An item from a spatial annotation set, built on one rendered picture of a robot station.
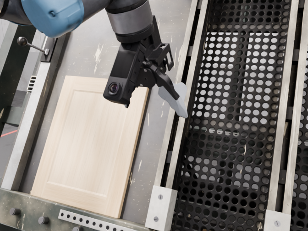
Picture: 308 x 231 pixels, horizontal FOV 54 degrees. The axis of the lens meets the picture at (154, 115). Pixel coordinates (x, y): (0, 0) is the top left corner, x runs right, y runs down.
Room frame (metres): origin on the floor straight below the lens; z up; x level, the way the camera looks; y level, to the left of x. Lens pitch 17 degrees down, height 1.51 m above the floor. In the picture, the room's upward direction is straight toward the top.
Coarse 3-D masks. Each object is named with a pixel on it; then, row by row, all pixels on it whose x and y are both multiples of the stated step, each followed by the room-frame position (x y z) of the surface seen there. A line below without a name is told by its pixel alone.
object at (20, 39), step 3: (18, 39) 1.23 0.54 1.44; (21, 39) 1.22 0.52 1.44; (24, 39) 1.23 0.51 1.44; (18, 42) 1.22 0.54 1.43; (21, 42) 1.22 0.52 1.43; (24, 42) 1.23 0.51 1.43; (21, 45) 1.23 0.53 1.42; (24, 45) 1.24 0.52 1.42; (30, 45) 1.25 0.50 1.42; (33, 45) 1.26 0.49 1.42; (36, 48) 1.27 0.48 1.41; (39, 48) 1.27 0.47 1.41; (42, 51) 1.28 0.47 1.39; (45, 51) 1.28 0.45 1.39; (48, 51) 1.29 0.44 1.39; (45, 54) 1.28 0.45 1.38; (48, 54) 1.28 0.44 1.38
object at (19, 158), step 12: (60, 36) 1.34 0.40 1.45; (60, 48) 1.34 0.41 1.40; (48, 72) 1.25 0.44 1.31; (36, 84) 1.23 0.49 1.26; (48, 84) 1.25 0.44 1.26; (36, 96) 1.20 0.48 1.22; (36, 108) 1.17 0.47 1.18; (24, 120) 1.16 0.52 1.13; (36, 120) 1.16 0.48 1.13; (24, 132) 1.12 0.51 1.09; (24, 144) 1.09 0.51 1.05; (12, 156) 1.08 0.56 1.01; (24, 156) 1.08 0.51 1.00; (12, 168) 1.05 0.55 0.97; (24, 168) 1.08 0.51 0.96; (12, 180) 1.02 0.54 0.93
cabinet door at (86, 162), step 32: (64, 96) 1.18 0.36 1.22; (96, 96) 1.13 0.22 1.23; (64, 128) 1.10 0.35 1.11; (96, 128) 1.06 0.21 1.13; (128, 128) 1.01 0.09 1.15; (64, 160) 1.03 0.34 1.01; (96, 160) 0.99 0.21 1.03; (128, 160) 0.95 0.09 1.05; (32, 192) 0.99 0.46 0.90; (64, 192) 0.95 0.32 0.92; (96, 192) 0.92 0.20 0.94
